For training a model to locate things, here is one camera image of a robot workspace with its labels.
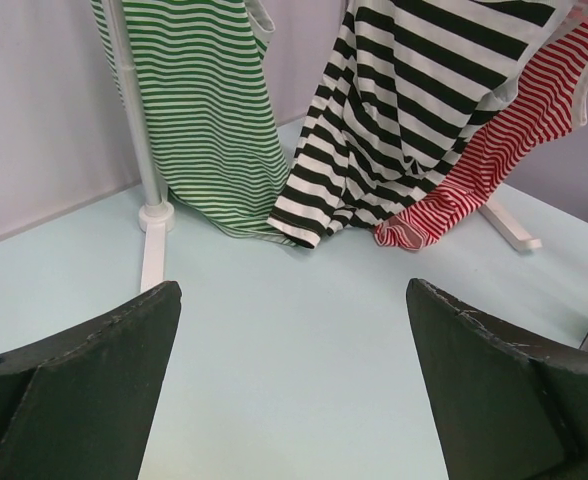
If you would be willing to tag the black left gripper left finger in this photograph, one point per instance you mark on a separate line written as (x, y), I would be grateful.
(80, 404)

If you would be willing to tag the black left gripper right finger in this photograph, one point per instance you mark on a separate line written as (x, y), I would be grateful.
(507, 403)

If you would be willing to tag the black white striped tank top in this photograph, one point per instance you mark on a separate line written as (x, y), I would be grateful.
(407, 84)

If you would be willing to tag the green white striped tank top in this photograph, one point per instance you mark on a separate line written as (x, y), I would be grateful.
(207, 109)

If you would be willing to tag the red white striped tank top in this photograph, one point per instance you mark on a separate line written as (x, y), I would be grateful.
(550, 104)

